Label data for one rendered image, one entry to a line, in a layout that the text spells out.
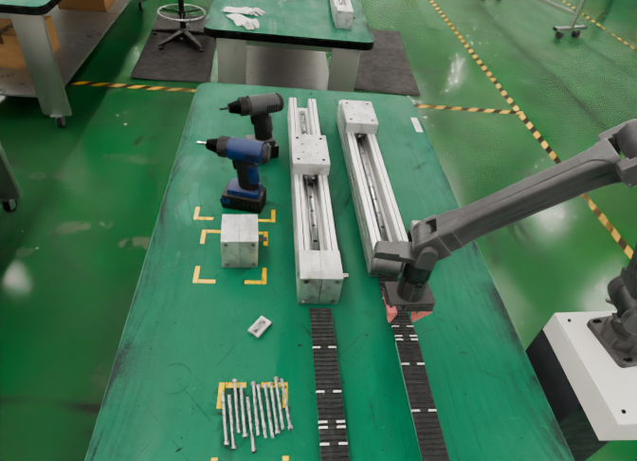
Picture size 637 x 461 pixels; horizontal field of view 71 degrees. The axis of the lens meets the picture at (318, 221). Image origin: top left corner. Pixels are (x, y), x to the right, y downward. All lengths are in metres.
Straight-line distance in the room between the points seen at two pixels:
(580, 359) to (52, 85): 2.95
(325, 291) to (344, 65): 1.87
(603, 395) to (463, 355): 0.28
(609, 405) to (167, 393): 0.88
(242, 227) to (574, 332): 0.82
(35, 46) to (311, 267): 2.40
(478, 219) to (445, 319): 0.38
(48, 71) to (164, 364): 2.40
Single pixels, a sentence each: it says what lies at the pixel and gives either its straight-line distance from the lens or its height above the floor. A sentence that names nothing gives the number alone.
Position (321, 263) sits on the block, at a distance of 1.07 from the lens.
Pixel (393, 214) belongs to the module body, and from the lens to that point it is 1.26.
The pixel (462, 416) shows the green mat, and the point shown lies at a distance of 1.04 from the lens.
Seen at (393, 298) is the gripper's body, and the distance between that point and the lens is 1.00.
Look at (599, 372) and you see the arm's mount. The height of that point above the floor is 0.85.
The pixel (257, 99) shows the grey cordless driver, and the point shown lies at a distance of 1.44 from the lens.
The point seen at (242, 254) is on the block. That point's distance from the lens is 1.14.
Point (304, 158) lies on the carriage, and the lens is 1.34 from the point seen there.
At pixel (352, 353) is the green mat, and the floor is 0.78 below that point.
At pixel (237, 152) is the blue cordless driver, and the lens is 1.22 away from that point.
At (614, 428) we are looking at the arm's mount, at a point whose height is 0.84.
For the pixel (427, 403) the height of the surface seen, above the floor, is 0.81.
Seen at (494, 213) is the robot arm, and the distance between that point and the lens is 0.86.
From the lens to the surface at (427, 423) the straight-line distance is 0.97.
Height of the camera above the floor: 1.66
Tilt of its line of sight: 42 degrees down
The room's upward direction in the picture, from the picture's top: 8 degrees clockwise
